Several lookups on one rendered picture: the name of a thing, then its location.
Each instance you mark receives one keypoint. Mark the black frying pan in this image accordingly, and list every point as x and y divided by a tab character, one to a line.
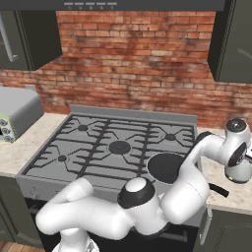
164	168

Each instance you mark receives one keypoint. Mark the dark range hood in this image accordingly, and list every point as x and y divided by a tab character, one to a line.
147	4

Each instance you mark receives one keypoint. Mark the dark cabinet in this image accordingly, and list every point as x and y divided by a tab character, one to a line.
39	36
13	210
233	39

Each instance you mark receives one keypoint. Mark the dark lower cabinet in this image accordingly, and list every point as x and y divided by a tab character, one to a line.
13	210

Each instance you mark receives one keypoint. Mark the grey gas stove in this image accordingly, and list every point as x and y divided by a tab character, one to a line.
98	141

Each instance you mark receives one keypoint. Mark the black oven door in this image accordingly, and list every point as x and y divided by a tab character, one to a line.
187	244

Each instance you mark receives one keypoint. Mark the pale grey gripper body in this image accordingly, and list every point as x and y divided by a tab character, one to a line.
239	174

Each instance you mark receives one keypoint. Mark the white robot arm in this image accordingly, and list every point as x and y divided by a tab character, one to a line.
98	216

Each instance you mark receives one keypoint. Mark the dark lower cabinet door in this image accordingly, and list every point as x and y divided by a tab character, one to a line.
229	233

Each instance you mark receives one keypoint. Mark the dark upper cabinet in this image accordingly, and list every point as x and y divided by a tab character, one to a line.
233	39
39	36

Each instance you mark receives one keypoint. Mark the grey toaster oven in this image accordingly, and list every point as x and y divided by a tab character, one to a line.
18	108

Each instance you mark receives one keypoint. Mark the grey wall outlet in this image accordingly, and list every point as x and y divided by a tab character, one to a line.
30	88

